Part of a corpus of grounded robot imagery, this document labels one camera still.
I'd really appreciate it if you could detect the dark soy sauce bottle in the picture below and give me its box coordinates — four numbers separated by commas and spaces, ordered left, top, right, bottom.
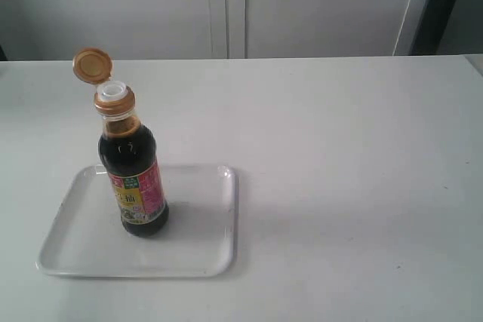
72, 48, 169, 238

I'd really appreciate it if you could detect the white plastic tray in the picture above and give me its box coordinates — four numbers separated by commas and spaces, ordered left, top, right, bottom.
36, 164, 238, 279

